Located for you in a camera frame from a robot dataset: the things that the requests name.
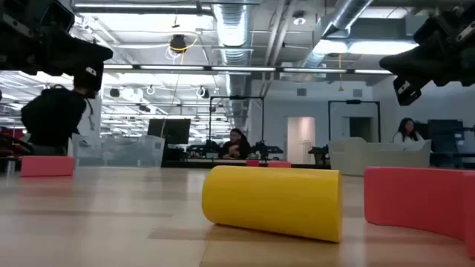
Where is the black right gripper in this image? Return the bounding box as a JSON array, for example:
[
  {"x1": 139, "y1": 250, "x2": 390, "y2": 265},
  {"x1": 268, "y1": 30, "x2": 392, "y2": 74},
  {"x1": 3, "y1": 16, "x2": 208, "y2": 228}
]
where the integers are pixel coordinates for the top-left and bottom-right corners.
[{"x1": 379, "y1": 1, "x2": 475, "y2": 87}]

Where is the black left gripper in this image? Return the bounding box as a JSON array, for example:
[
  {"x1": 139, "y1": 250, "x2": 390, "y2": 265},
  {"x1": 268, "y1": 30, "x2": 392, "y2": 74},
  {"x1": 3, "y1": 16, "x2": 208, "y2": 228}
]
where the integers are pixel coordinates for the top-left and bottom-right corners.
[{"x1": 0, "y1": 0, "x2": 114, "y2": 77}]

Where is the person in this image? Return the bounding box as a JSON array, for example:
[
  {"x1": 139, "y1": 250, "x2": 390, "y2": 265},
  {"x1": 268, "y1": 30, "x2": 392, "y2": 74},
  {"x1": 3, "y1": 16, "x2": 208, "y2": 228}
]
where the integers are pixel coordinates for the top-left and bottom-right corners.
[
  {"x1": 20, "y1": 84, "x2": 94, "y2": 156},
  {"x1": 218, "y1": 128, "x2": 252, "y2": 160},
  {"x1": 392, "y1": 117, "x2": 426, "y2": 145}
]

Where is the white building column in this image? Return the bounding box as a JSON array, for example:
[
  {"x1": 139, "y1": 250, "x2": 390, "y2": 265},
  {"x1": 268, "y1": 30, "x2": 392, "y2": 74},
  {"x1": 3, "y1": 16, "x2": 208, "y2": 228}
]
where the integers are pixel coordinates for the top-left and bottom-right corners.
[{"x1": 76, "y1": 94, "x2": 104, "y2": 156}]

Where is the dark blue cabinet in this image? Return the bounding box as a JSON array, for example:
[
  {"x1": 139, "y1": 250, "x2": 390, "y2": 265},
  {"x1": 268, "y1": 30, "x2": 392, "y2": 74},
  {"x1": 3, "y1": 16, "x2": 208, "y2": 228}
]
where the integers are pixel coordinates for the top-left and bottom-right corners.
[{"x1": 426, "y1": 119, "x2": 475, "y2": 168}]

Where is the clear plastic bin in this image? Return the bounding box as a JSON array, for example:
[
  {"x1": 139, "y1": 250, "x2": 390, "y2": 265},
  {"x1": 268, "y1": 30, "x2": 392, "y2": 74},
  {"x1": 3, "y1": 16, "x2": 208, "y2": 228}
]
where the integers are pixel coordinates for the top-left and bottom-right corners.
[{"x1": 71, "y1": 133, "x2": 166, "y2": 168}]

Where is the light grey plastic bin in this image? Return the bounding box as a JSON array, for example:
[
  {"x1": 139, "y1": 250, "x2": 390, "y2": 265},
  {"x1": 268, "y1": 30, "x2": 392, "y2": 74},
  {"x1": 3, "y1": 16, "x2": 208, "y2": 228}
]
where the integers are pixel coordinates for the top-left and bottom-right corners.
[{"x1": 328, "y1": 136, "x2": 433, "y2": 177}]

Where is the red rectangular block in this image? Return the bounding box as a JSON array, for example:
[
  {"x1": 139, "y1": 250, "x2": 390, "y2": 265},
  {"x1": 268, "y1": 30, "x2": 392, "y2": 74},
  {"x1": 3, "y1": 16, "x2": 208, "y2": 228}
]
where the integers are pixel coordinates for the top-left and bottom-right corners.
[{"x1": 20, "y1": 155, "x2": 76, "y2": 178}]

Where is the black monitor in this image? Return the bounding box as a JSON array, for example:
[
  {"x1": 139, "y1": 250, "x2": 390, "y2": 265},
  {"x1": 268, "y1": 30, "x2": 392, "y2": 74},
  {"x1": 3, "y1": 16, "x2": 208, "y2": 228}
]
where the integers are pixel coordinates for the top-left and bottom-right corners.
[{"x1": 146, "y1": 118, "x2": 192, "y2": 145}]

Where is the red arch block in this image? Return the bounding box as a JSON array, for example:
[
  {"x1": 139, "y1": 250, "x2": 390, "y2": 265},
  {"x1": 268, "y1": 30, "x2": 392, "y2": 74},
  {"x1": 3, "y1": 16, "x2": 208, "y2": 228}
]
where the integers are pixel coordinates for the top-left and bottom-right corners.
[{"x1": 363, "y1": 166, "x2": 475, "y2": 260}]

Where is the white door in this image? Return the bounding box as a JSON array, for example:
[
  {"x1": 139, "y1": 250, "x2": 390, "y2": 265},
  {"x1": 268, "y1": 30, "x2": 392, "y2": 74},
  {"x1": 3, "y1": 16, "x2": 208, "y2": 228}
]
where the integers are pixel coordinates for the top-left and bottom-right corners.
[{"x1": 286, "y1": 116, "x2": 317, "y2": 165}]

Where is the overhead light bar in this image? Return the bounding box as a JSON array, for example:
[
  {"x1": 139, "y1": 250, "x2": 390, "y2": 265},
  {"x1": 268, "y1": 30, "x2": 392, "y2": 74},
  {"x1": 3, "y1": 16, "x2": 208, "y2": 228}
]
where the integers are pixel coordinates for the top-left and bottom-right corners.
[{"x1": 102, "y1": 64, "x2": 394, "y2": 76}]

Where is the background work table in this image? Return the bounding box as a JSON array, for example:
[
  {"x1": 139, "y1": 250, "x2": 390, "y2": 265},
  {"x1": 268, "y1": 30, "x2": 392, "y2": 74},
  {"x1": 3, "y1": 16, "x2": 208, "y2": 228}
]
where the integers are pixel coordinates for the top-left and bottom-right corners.
[{"x1": 162, "y1": 158, "x2": 331, "y2": 170}]

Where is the yellow cylinder block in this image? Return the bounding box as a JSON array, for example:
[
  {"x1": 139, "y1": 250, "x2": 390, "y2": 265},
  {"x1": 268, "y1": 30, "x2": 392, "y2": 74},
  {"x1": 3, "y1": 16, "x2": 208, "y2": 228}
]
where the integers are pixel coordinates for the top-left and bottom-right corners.
[{"x1": 201, "y1": 165, "x2": 343, "y2": 244}]

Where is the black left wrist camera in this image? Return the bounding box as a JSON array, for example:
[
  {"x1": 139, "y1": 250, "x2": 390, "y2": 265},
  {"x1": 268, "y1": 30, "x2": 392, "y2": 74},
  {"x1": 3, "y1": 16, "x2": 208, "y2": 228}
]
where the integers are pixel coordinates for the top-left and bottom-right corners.
[{"x1": 73, "y1": 61, "x2": 105, "y2": 99}]

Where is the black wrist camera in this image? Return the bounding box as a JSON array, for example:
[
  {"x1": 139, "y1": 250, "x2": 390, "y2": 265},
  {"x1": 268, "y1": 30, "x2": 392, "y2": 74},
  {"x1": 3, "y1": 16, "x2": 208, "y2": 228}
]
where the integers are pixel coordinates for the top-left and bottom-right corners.
[
  {"x1": 392, "y1": 76, "x2": 422, "y2": 107},
  {"x1": 73, "y1": 61, "x2": 105, "y2": 99}
]

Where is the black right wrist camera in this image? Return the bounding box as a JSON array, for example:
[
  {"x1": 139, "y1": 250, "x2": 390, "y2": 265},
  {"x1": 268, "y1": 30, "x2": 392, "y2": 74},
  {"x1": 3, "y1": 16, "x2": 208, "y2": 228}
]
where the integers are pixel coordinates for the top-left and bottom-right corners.
[{"x1": 392, "y1": 76, "x2": 422, "y2": 107}]

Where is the black frame stand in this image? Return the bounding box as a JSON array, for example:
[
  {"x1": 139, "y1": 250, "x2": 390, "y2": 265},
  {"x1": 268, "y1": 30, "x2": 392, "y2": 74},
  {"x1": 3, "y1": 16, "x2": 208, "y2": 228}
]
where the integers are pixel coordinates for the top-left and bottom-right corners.
[
  {"x1": 327, "y1": 99, "x2": 382, "y2": 143},
  {"x1": 209, "y1": 95, "x2": 266, "y2": 156}
]

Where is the silver smooth ventilation duct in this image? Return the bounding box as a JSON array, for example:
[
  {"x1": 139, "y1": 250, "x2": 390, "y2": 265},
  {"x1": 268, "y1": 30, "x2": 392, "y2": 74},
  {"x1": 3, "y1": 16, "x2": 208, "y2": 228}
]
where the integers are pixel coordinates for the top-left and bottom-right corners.
[{"x1": 298, "y1": 0, "x2": 376, "y2": 70}]

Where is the black ceiling cable reel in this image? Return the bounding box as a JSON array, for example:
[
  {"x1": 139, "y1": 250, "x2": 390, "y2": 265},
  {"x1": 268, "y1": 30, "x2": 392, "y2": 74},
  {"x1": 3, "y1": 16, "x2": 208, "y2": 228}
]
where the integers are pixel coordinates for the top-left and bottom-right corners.
[{"x1": 169, "y1": 33, "x2": 188, "y2": 53}]

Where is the silver ribbed ventilation duct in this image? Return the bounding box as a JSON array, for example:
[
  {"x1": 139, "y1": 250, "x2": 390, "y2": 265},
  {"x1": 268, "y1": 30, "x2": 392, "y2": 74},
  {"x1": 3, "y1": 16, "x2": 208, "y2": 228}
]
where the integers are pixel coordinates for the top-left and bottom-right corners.
[{"x1": 212, "y1": 0, "x2": 255, "y2": 129}]

